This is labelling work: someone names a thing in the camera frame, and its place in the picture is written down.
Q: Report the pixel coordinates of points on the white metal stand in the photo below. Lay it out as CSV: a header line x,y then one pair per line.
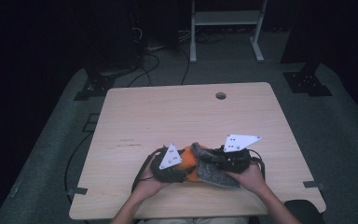
x,y
227,18

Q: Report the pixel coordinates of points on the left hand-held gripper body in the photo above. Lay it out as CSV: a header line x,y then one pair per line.
x,y
167,174

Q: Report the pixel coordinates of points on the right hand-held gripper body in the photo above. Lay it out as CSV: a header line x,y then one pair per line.
x,y
237,161

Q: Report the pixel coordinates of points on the person's left hand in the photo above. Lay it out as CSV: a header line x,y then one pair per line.
x,y
150,186

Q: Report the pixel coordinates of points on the grey tape strip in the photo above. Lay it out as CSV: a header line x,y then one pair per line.
x,y
313,184
77,191

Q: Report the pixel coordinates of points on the black stand with bolted base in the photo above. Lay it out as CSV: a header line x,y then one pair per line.
x,y
306,82

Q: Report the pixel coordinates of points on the orange plush toy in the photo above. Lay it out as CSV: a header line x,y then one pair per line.
x,y
188,161

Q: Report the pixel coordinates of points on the person's right hand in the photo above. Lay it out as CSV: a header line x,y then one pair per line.
x,y
251,180

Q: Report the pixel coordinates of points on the black chair seat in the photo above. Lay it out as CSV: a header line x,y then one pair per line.
x,y
306,211

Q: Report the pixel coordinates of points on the grey fuzzy cloth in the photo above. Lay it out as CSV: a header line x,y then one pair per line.
x,y
213,175

